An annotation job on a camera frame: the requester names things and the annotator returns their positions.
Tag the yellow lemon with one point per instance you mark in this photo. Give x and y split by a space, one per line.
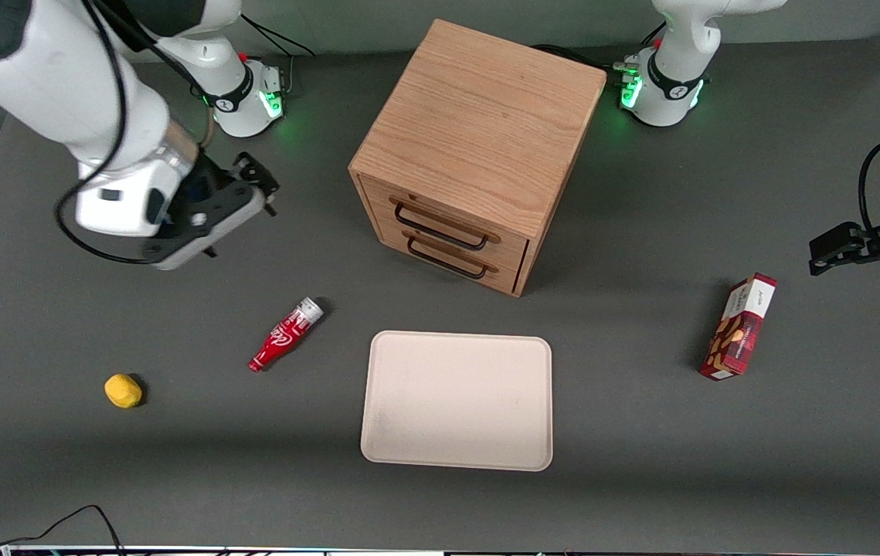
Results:
123 391

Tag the beige rectangular tray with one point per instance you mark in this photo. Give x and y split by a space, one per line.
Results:
455 401

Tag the wooden drawer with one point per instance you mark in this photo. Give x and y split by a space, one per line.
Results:
507 278
379 199

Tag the wooden drawer cabinet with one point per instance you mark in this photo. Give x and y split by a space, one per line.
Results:
478 108

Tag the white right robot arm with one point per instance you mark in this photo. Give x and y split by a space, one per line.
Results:
38 77

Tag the red snack box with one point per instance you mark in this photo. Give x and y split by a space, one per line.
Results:
737 332

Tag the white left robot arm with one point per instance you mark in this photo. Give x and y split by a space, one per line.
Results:
671 85

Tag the wooden drawer at cabinet base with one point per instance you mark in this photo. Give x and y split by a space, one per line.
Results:
507 278

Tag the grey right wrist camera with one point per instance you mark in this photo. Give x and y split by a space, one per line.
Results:
215 228

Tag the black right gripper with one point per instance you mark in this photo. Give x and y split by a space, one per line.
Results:
206 185

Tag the red cola bottle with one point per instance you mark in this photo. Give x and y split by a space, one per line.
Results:
281 340

